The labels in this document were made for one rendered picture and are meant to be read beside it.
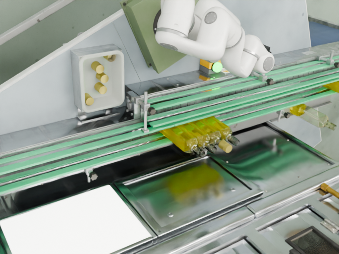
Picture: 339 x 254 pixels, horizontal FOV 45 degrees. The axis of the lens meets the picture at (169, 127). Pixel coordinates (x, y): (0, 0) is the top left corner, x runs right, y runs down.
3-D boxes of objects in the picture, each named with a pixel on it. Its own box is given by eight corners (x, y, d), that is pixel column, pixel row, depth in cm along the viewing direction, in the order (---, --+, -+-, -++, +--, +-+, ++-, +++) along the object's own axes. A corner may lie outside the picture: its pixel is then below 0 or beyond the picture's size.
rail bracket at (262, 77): (246, 75, 189) (268, 85, 179) (249, 60, 185) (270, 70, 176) (253, 74, 191) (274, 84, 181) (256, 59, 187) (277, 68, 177)
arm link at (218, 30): (196, 18, 129) (184, 64, 128) (161, -13, 111) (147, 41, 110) (244, 21, 120) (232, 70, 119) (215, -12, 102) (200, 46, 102)
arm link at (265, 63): (244, 61, 132) (257, 33, 131) (222, 54, 140) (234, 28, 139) (270, 77, 142) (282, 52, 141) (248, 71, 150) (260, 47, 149)
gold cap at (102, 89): (94, 82, 159) (98, 86, 156) (102, 81, 160) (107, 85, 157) (94, 91, 161) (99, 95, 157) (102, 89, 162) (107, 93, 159)
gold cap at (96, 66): (90, 61, 154) (95, 65, 151) (99, 60, 156) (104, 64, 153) (91, 70, 156) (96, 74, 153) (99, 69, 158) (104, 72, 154)
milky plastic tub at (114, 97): (74, 105, 160) (82, 114, 154) (70, 49, 149) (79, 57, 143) (114, 96, 169) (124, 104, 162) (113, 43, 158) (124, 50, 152)
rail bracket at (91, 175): (75, 172, 159) (90, 191, 150) (74, 157, 156) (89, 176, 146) (85, 169, 161) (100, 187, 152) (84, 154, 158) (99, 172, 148)
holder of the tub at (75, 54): (75, 116, 163) (82, 125, 158) (70, 49, 150) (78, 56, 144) (114, 107, 172) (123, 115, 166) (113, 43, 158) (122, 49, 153)
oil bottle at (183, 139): (158, 131, 173) (187, 156, 158) (159, 120, 171) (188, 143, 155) (169, 128, 176) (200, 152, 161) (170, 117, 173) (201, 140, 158)
